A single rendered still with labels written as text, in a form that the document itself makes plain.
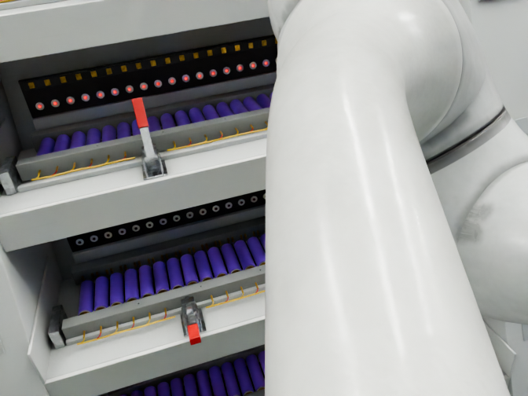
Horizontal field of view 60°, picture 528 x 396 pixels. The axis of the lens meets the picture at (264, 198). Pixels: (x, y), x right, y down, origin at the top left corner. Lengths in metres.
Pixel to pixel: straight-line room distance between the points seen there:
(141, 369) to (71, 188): 0.23
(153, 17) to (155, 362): 0.40
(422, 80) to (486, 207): 0.09
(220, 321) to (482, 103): 0.42
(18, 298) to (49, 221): 0.09
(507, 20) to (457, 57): 0.45
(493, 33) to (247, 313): 0.48
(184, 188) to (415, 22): 0.37
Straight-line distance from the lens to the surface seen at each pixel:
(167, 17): 0.56
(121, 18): 0.56
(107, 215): 0.56
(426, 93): 0.25
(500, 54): 0.70
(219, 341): 0.61
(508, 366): 0.80
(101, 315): 0.64
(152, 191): 0.55
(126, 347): 0.62
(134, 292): 0.66
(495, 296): 0.30
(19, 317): 0.60
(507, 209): 0.28
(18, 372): 0.62
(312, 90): 0.16
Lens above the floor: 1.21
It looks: 11 degrees down
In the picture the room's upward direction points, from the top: 12 degrees counter-clockwise
